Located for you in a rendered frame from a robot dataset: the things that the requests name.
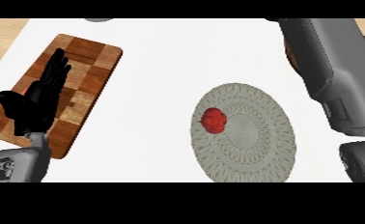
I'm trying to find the checkered wooden cutting board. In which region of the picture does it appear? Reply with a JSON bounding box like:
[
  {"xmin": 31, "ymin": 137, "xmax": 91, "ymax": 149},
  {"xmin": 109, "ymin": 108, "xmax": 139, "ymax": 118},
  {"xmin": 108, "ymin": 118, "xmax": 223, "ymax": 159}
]
[{"xmin": 0, "ymin": 33, "xmax": 124, "ymax": 160}]

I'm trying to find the grey round object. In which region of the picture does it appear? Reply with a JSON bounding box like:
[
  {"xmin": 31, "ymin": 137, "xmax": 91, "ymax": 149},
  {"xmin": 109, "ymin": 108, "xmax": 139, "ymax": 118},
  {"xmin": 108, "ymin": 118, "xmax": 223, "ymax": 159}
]
[{"xmin": 82, "ymin": 17, "xmax": 115, "ymax": 23}]

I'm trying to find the brown bowl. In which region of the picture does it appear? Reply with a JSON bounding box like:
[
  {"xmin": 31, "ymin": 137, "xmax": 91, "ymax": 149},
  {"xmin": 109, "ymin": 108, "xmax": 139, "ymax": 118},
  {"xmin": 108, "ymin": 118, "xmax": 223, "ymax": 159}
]
[{"xmin": 283, "ymin": 36, "xmax": 301, "ymax": 73}]

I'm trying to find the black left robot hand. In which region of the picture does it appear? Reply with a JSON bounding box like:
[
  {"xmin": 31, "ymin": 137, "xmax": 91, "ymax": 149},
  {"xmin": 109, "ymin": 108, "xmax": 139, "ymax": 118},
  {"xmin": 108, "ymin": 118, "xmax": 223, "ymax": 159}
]
[{"xmin": 0, "ymin": 47, "xmax": 74, "ymax": 138}]

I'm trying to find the round grey woven placemat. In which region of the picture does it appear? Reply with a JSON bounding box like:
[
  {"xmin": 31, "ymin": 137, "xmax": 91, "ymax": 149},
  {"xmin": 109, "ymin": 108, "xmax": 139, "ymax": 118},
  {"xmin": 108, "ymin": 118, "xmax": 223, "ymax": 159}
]
[{"xmin": 189, "ymin": 82, "xmax": 298, "ymax": 183}]

